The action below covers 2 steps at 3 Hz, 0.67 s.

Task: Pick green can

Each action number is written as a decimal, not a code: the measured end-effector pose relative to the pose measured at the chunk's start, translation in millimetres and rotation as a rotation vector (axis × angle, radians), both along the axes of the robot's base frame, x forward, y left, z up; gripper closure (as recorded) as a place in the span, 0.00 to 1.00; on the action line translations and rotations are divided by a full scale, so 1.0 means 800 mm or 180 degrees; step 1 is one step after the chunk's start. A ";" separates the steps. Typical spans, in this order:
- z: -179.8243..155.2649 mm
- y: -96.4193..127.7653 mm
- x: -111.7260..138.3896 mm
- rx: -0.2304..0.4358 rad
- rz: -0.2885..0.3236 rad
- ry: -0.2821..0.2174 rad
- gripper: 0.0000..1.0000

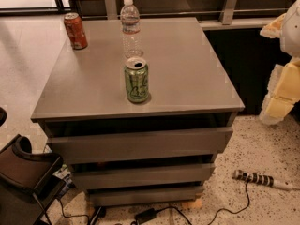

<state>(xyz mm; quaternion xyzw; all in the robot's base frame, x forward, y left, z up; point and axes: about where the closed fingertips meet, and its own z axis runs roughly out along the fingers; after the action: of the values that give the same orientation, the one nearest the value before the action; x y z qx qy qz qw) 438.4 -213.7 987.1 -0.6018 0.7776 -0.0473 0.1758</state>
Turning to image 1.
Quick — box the top grey drawer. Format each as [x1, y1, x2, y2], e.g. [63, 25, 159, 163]
[48, 127, 233, 164]

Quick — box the grey metal bracket left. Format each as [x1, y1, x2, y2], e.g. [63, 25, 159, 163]
[104, 0, 118, 20]

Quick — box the middle grey drawer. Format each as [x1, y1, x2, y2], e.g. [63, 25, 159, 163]
[72, 163, 215, 189]

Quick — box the black floor cable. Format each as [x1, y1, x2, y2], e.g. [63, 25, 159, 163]
[57, 180, 251, 225]

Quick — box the red soda can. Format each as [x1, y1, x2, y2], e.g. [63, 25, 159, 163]
[64, 12, 88, 50]

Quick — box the grey drawer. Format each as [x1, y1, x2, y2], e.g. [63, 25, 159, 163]
[48, 127, 233, 164]
[89, 186, 204, 206]
[72, 163, 215, 189]

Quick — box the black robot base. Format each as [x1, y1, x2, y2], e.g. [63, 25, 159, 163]
[0, 134, 64, 225]

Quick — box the black white striped wand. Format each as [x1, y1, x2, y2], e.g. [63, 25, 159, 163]
[232, 170, 300, 191]

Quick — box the black power adapter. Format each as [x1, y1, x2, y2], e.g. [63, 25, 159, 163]
[135, 208, 157, 225]

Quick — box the clear plastic water bottle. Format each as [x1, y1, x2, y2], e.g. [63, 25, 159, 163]
[120, 0, 143, 58]

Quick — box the green soda can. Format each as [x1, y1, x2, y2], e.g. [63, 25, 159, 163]
[124, 57, 149, 103]

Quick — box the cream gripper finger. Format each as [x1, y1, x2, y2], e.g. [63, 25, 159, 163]
[259, 94, 293, 125]
[260, 14, 286, 38]

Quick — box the bottom grey drawer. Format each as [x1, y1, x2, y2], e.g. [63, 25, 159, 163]
[89, 186, 204, 206]

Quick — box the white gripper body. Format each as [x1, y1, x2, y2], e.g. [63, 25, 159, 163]
[268, 58, 300, 101]

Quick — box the grey metal bracket right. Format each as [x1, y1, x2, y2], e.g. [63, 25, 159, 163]
[219, 0, 237, 25]

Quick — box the grey metal bracket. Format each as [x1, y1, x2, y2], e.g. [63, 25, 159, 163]
[219, 0, 237, 25]
[104, 0, 118, 20]

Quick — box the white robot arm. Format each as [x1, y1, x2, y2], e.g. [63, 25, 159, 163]
[259, 0, 300, 125]

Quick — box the grey drawer cabinet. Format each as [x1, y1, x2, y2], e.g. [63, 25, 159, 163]
[32, 18, 243, 206]

